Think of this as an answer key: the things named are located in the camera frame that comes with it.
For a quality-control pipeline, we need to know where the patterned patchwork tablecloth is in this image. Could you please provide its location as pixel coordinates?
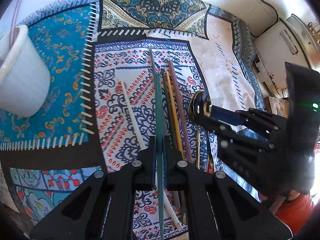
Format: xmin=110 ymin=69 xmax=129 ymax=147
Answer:
xmin=0 ymin=0 xmax=265 ymax=240

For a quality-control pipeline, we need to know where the gold spoon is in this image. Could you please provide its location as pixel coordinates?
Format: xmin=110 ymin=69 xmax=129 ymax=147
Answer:
xmin=187 ymin=90 xmax=213 ymax=169

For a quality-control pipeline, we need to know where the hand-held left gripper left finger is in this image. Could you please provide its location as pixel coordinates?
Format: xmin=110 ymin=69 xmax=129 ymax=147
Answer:
xmin=29 ymin=135 xmax=157 ymax=240

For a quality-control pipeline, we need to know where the person's right forearm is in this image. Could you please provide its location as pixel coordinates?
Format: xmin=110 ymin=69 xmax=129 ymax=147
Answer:
xmin=271 ymin=190 xmax=317 ymax=234

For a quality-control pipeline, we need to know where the yellow chopstick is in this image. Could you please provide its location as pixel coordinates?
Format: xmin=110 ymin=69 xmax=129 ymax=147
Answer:
xmin=164 ymin=78 xmax=184 ymax=159

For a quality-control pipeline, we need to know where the white chopstick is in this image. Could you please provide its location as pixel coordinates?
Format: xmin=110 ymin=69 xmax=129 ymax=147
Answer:
xmin=119 ymin=81 xmax=183 ymax=229

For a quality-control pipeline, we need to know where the mauve chopstick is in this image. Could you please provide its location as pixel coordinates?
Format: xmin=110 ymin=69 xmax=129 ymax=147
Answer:
xmin=167 ymin=60 xmax=193 ymax=164

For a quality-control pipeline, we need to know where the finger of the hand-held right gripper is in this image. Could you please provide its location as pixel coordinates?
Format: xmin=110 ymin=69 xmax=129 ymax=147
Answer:
xmin=210 ymin=105 xmax=288 ymax=137
xmin=195 ymin=116 xmax=290 ymax=203

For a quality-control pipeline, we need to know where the teal chopstick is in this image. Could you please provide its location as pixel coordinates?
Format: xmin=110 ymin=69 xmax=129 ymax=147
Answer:
xmin=149 ymin=50 xmax=165 ymax=240

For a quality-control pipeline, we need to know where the dark green chopstick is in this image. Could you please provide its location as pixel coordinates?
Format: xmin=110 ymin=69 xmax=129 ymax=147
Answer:
xmin=161 ymin=68 xmax=180 ymax=153

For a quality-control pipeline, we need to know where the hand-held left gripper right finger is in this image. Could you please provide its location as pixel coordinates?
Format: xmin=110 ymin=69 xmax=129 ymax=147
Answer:
xmin=162 ymin=136 xmax=293 ymax=240

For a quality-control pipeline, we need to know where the black cable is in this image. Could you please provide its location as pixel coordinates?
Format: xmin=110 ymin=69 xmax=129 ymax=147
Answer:
xmin=249 ymin=0 xmax=279 ymax=38

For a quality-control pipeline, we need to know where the white round appliance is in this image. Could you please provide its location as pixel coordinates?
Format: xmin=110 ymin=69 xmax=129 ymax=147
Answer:
xmin=251 ymin=14 xmax=320 ymax=100

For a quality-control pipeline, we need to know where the white cup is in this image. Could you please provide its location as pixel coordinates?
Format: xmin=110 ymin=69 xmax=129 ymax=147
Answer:
xmin=0 ymin=25 xmax=52 ymax=118

